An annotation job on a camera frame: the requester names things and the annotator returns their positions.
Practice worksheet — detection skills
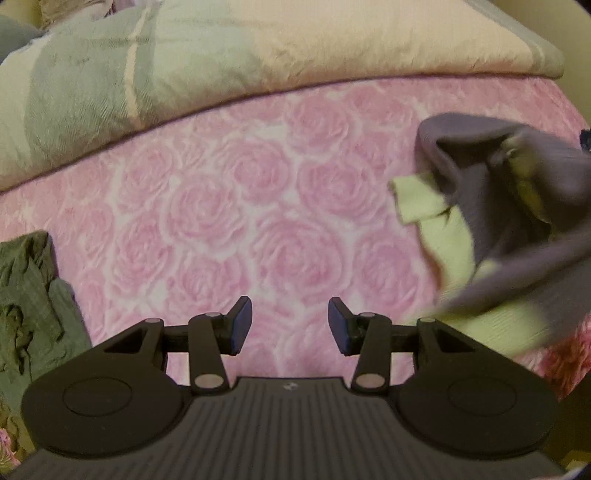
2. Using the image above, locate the purple and cream knit cardigan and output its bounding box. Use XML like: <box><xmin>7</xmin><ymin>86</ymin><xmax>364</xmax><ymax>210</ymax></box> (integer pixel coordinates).
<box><xmin>388</xmin><ymin>113</ymin><xmax>591</xmax><ymax>360</ymax></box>

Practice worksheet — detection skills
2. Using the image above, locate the pink rose print blanket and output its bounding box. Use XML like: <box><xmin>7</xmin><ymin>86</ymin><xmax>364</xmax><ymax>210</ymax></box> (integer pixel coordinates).
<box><xmin>0</xmin><ymin>74</ymin><xmax>591</xmax><ymax>464</ymax></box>

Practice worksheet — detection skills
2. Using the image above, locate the olive green garment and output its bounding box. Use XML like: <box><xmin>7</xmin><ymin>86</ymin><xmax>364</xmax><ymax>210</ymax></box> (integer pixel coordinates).
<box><xmin>0</xmin><ymin>231</ymin><xmax>93</xmax><ymax>418</ymax></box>

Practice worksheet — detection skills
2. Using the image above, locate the green and cream quilt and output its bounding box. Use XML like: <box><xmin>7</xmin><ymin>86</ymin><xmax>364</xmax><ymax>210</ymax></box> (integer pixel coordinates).
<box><xmin>0</xmin><ymin>0</ymin><xmax>565</xmax><ymax>191</ymax></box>

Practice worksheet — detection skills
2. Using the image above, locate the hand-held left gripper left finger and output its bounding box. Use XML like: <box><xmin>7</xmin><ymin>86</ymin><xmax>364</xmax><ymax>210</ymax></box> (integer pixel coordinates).
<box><xmin>91</xmin><ymin>296</ymin><xmax>253</xmax><ymax>396</ymax></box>

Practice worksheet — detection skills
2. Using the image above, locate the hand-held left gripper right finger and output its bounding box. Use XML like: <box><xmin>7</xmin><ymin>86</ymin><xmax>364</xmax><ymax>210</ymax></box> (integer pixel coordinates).
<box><xmin>327</xmin><ymin>298</ymin><xmax>486</xmax><ymax>394</ymax></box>

